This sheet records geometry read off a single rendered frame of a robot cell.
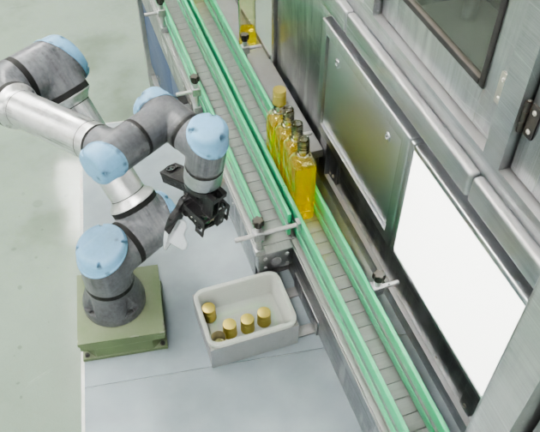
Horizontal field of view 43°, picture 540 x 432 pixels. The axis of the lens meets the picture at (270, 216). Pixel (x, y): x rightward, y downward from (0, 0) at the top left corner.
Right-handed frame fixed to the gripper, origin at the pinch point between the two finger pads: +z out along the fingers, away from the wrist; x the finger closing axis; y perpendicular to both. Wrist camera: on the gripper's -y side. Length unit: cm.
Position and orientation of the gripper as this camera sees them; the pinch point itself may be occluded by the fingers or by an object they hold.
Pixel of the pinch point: (189, 229)
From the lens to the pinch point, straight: 150.9
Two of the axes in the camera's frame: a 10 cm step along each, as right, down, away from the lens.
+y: 6.9, 6.5, -3.2
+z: -1.5, 5.6, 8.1
